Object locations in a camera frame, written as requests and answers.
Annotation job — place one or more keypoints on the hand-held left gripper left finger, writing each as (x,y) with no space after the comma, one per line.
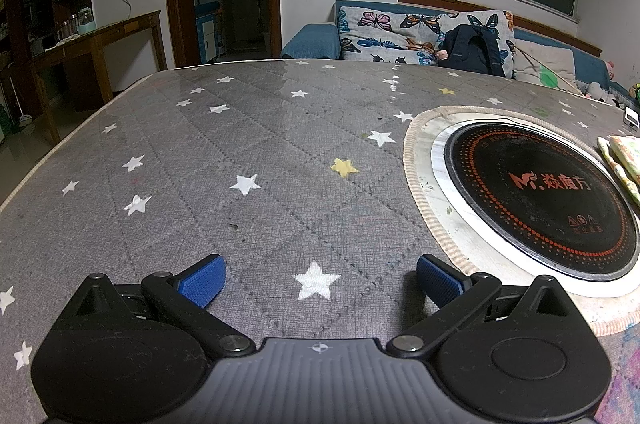
(204,280)

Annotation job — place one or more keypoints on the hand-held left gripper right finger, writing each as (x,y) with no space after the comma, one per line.
(439,279)

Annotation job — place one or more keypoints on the colourful patterned cloth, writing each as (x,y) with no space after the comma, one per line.
(627,159)

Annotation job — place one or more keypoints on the round black induction cooktop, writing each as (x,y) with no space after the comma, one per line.
(525,224)

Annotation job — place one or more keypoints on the grey star-patterned table cover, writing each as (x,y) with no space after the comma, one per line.
(250,129)

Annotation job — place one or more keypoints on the black backpack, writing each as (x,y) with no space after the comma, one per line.
(470,51)

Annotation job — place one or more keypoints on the green paper piece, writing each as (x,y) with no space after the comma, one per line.
(550,78)

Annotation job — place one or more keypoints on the white broom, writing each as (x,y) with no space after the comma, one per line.
(23,119)

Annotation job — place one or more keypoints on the beige cushion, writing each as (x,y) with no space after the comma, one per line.
(545,59)

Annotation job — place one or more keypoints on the white plush toy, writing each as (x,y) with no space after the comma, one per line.
(596,90)

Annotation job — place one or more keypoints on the small white device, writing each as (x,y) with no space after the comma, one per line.
(632,119)

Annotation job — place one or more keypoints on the blue and white cabinet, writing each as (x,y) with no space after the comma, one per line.
(207,29)

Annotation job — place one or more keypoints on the butterfly print cushion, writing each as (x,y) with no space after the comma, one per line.
(390,29)

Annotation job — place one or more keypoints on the blue sofa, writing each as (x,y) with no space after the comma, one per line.
(310,39)

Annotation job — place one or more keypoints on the wooden desk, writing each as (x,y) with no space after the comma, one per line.
(115,26)

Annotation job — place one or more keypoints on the pink plush toy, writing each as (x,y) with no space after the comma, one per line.
(610,70)

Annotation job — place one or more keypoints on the white cloth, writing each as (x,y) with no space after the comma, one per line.
(62,42)

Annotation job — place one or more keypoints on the light blue jar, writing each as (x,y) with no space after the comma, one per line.
(86,21)

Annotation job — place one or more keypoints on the clear glass jar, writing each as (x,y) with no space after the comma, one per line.
(68,29)

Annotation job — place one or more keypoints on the wooden wall rail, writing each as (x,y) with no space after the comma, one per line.
(550,31)

